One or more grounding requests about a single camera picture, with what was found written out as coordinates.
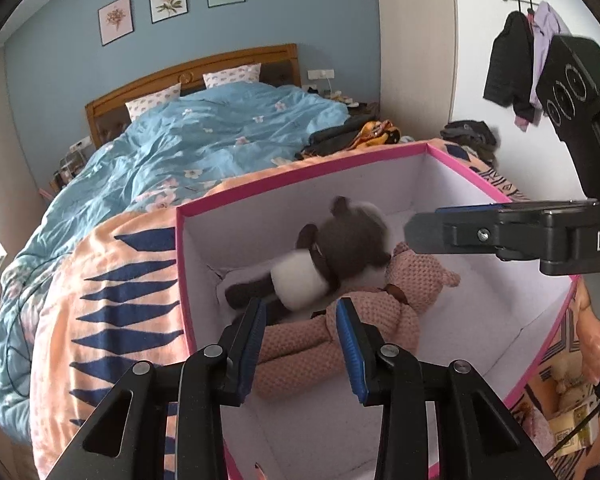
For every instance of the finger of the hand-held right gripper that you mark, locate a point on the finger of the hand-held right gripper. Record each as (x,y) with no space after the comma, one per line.
(460,232)

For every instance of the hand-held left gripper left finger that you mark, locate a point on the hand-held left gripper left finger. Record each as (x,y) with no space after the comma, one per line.
(254,332)

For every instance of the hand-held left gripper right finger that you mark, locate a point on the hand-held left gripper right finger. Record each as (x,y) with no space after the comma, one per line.
(349,345)

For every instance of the pink knitted teddy bear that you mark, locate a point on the pink knitted teddy bear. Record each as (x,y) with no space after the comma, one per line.
(300,350)

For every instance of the brown and white plush toy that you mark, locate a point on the brown and white plush toy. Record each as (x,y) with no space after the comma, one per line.
(350,255)

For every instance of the pink storage box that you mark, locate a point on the pink storage box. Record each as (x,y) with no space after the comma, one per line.
(200,240)

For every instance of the grey clothes pile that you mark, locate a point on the grey clothes pile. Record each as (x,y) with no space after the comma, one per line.
(467,137)

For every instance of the black hanging garment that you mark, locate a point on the black hanging garment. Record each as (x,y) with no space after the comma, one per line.
(505,60)

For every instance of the purple hanging garment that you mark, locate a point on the purple hanging garment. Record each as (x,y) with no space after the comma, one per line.
(546,25)

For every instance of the yellow and black cloth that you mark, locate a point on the yellow and black cloth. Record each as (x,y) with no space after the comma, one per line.
(375,132)

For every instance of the orange patterned blanket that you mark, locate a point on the orange patterned blanket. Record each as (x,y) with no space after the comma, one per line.
(125,280)

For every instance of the dark folded clothes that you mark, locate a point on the dark folded clothes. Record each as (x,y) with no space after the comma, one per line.
(330,137)

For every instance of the muscular doll figure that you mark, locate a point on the muscular doll figure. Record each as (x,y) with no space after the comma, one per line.
(592,340)

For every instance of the blue floral duvet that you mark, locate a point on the blue floral duvet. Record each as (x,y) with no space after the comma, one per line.
(205,130)

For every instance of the yellow printed package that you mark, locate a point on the yellow printed package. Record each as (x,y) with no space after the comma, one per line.
(572,425)

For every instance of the cluttered bedside table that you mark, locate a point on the cluttered bedside table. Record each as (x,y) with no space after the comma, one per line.
(69,167)

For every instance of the white patterned pillow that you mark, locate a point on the white patterned pillow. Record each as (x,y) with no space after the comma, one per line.
(232,76)
(152,102)

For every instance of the wooden headboard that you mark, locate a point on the wooden headboard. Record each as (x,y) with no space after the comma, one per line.
(145,87)

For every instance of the pink framed flower picture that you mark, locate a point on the pink framed flower picture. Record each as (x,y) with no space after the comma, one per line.
(115,20)

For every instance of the white framed flower picture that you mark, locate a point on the white framed flower picture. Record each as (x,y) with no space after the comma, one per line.
(167,0)

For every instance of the white wall socket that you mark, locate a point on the white wall socket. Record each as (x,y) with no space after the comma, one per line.
(321,74)

